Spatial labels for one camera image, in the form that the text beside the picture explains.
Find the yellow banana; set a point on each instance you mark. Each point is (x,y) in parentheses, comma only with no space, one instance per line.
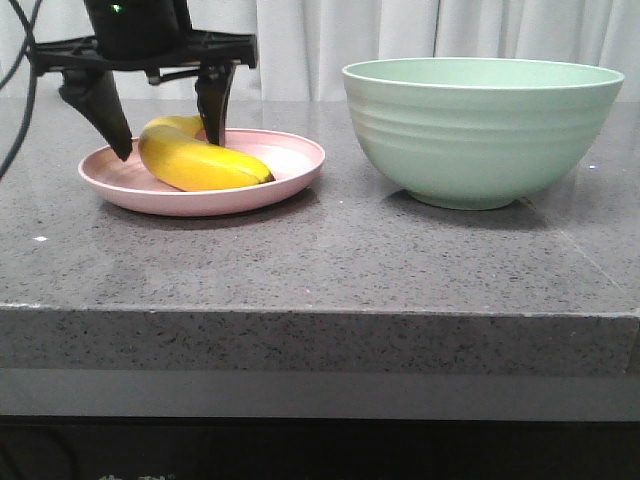
(170,151)

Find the white curtain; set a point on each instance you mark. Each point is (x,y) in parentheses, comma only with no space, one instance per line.
(303,45)

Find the green ribbed bowl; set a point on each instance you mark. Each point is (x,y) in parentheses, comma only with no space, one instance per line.
(477,133)

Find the pink plate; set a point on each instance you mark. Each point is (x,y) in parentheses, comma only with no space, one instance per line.
(295,162)

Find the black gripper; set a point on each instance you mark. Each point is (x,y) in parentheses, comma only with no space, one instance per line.
(155,37)

